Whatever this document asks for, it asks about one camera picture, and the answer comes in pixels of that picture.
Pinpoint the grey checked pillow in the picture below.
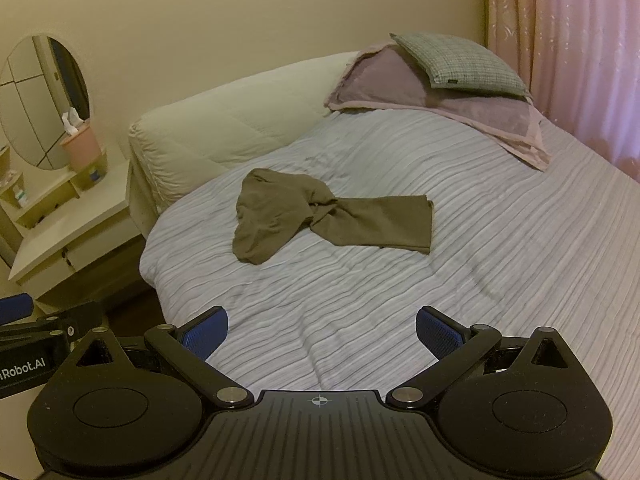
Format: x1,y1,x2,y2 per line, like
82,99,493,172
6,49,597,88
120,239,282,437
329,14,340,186
390,32,530,99

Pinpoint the round vanity mirror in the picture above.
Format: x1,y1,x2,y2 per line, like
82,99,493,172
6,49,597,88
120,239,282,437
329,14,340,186
1,35,90,170

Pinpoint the pink tissue box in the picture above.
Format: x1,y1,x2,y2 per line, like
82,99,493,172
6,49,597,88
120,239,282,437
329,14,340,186
60,107,102,172

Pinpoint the cream dressing table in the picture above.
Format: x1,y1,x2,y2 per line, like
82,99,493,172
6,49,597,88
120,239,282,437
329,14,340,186
1,152,155,312

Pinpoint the cream padded headboard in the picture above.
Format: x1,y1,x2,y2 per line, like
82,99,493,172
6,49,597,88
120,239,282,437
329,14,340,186
128,52,356,221

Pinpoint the olive brown t-shirt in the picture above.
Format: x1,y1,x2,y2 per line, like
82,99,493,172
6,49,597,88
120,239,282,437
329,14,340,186
232,168,434,264

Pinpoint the mauve pink pillow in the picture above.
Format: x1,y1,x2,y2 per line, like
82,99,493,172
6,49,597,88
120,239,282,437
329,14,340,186
324,44,551,171

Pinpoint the pink curtain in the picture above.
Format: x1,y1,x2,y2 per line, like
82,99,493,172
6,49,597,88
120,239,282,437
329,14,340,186
486,0,639,179

